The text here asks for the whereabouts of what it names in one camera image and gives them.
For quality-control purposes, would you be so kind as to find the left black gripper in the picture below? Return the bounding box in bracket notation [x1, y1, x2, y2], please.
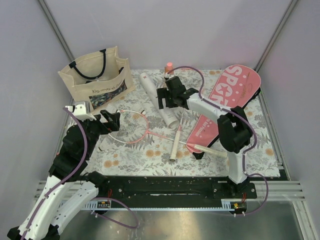
[77, 109, 121, 158]

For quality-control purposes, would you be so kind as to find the white shuttlecock tube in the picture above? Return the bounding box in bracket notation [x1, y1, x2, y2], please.
[138, 72, 179, 129]

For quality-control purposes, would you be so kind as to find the white shuttlecock black band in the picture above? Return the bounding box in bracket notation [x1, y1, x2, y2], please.
[140, 108, 147, 116]

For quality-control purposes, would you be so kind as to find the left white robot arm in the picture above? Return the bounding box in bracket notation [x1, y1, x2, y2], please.
[7, 105, 121, 240]

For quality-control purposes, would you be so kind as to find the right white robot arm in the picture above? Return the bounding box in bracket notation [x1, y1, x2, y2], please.
[156, 76, 253, 198]

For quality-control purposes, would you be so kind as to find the pink racket near left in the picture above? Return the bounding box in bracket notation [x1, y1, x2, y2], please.
[109, 110, 228, 158]

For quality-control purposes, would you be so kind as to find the floral table mat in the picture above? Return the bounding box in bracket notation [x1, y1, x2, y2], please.
[84, 70, 280, 178]

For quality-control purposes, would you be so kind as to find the orange drink bottle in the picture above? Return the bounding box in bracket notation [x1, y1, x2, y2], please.
[164, 62, 174, 75]

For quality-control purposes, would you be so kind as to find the beige canvas tote bag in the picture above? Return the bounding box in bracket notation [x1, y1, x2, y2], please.
[58, 46, 136, 112]

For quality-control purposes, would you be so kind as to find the pink racket near bottle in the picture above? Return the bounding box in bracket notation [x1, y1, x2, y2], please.
[169, 109, 184, 162]

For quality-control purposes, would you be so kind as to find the pink racket cover bag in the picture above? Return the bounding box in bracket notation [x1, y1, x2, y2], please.
[186, 64, 262, 161]

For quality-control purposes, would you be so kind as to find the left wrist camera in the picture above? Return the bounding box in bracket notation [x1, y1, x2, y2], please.
[72, 101, 91, 117]

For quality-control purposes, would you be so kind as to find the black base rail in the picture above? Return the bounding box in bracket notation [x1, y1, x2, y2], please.
[97, 176, 257, 200]

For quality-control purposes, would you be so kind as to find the white cable duct strip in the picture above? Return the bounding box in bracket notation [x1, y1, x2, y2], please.
[84, 194, 243, 211]

